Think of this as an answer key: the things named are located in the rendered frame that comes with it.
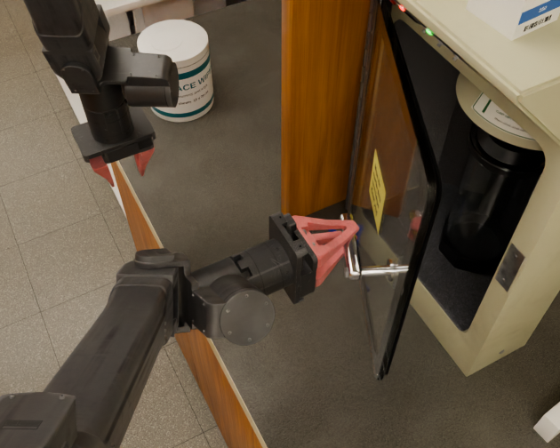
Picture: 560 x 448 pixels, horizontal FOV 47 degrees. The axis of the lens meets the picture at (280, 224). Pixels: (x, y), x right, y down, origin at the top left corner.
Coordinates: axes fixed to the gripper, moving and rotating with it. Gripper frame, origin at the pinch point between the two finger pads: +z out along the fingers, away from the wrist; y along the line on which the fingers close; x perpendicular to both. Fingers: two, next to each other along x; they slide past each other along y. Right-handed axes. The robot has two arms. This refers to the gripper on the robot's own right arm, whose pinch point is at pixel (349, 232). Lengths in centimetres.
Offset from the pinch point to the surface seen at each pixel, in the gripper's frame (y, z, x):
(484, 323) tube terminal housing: -11.9, 13.5, -13.3
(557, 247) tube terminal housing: 3.1, 17.8, -14.4
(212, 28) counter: -26, 16, 80
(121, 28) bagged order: -62, 10, 142
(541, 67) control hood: 31.1, 4.9, -12.7
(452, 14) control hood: 31.1, 3.3, -4.4
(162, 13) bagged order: -41, 15, 113
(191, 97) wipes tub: -20, 1, 54
